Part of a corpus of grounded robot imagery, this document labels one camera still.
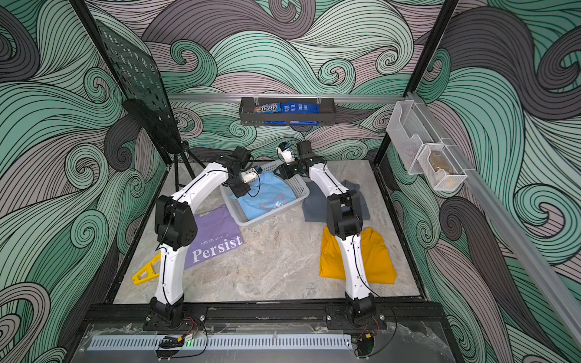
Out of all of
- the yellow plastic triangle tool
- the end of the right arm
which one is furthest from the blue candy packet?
the yellow plastic triangle tool

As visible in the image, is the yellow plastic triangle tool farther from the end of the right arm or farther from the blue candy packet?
the blue candy packet

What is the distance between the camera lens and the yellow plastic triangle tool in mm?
825
